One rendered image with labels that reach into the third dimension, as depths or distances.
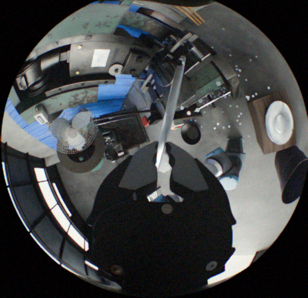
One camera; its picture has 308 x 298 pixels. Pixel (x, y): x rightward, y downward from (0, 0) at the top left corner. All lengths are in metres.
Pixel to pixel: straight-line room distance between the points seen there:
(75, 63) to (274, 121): 1.03
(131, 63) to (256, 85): 1.11
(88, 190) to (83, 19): 7.05
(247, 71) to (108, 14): 1.16
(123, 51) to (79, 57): 0.15
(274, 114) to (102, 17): 0.89
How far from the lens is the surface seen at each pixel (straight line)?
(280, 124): 0.83
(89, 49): 0.35
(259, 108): 0.80
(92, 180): 6.86
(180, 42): 0.54
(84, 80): 0.39
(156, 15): 0.74
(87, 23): 0.29
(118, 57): 0.39
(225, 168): 0.54
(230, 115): 1.12
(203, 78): 0.52
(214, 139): 1.20
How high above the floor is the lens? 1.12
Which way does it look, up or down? 37 degrees down
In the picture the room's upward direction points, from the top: 112 degrees counter-clockwise
